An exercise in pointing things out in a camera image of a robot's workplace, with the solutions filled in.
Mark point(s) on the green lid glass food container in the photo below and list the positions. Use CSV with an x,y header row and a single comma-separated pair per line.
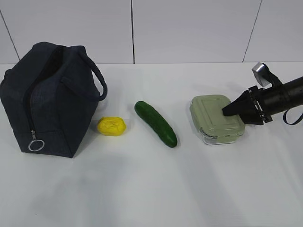
x,y
209,121

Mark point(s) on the green cucumber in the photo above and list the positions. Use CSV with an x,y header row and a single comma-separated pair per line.
x,y
157,122

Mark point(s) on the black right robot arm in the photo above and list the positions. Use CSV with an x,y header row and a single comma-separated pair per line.
x,y
283,97

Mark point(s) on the yellow lemon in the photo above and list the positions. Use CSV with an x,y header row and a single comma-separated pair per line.
x,y
111,126

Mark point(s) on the navy blue lunch bag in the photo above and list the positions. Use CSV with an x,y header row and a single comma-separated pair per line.
x,y
50,96

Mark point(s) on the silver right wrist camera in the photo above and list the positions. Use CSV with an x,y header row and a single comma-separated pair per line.
x,y
261,74

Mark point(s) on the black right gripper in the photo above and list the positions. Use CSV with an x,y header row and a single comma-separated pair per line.
x,y
250,106

